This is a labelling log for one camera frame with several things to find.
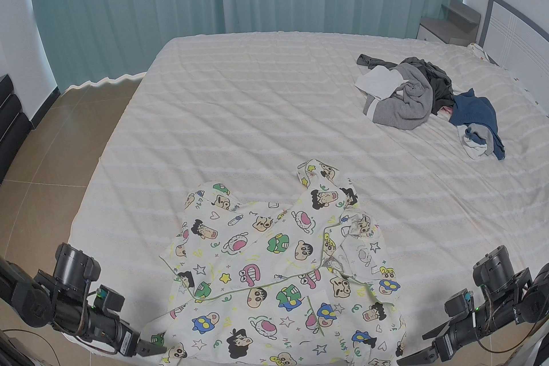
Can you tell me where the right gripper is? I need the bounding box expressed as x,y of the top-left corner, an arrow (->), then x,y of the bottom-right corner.
396,304 -> 495,361

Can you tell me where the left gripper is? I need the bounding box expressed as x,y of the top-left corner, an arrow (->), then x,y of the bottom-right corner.
79,304 -> 168,358

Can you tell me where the white printed pyjama top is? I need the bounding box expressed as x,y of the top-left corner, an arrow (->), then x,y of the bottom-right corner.
159,158 -> 408,366

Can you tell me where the pile of clothes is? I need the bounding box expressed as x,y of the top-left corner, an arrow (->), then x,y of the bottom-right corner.
355,54 -> 456,131

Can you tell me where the dark blue garment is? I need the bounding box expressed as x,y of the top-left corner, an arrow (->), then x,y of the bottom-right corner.
448,88 -> 506,162

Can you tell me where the dark grey chest of drawers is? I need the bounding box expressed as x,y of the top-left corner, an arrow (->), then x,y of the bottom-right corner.
0,74 -> 31,185

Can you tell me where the bed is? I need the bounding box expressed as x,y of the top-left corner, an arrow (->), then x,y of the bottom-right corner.
64,0 -> 549,366

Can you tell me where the white printed pillow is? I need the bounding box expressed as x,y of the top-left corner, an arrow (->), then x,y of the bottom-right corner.
467,42 -> 500,65

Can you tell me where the grey bedside table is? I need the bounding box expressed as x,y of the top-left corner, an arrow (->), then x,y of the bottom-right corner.
418,0 -> 482,45

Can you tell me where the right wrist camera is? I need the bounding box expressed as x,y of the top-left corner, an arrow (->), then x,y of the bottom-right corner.
444,289 -> 476,317

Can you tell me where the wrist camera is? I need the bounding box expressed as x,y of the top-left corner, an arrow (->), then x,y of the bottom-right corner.
444,289 -> 476,317
94,285 -> 126,314

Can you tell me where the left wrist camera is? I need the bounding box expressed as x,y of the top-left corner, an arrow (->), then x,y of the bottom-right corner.
94,285 -> 126,314

